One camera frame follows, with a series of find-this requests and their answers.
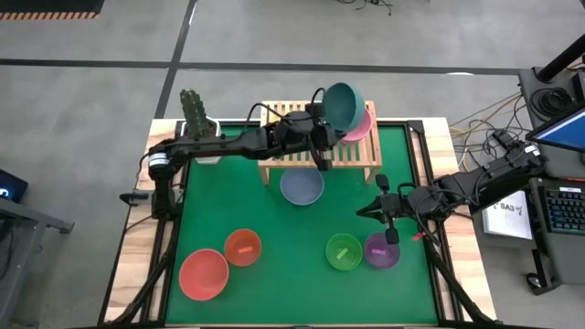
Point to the wooden slatted shelf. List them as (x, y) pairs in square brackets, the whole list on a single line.
[(352, 155)]

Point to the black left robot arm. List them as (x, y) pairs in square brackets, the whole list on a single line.
[(215, 145)]

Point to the green artificial cactus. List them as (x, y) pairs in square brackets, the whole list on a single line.
[(194, 112)]

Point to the black table clamp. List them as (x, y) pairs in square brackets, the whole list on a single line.
[(132, 197)]

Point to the pink plastic bowl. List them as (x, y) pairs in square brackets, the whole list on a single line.
[(361, 130)]

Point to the computer monitor with blue screen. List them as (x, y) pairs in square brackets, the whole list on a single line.
[(564, 130)]

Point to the grey desk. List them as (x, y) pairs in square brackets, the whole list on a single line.
[(564, 260)]

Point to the white plant pot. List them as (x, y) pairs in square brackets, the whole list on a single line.
[(209, 160)]

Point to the black device with blue light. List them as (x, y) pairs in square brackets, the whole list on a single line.
[(9, 185)]

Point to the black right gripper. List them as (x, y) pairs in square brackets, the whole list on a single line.
[(395, 205)]

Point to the grey metal cart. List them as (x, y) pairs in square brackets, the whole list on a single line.
[(27, 256)]

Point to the white printed paper sheet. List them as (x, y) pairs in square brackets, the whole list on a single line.
[(503, 224)]

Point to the black stand pole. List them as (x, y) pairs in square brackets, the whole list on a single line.
[(564, 57)]

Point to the black table frame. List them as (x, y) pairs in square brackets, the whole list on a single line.
[(419, 155)]

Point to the black power adapter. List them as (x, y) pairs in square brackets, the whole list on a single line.
[(503, 137)]

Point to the teal plastic bowl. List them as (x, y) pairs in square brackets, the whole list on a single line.
[(343, 107)]

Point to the coral red plastic bowl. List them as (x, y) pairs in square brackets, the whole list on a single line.
[(203, 274)]

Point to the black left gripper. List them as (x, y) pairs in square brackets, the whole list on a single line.
[(320, 137)]

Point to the small orange plastic bowl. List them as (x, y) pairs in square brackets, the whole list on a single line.
[(242, 256)]

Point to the small green plastic bowl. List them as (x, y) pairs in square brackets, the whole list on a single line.
[(343, 260)]

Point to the black computer keyboard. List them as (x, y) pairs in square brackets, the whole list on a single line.
[(566, 210)]

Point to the blue plastic bowl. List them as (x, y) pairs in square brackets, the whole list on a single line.
[(301, 187)]

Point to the small purple plastic bowl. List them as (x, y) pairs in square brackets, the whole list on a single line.
[(381, 256)]

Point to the small red tag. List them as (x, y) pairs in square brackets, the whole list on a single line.
[(417, 236)]

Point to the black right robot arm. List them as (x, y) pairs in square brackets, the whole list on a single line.
[(484, 180)]

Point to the green table mat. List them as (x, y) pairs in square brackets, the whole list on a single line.
[(292, 292)]

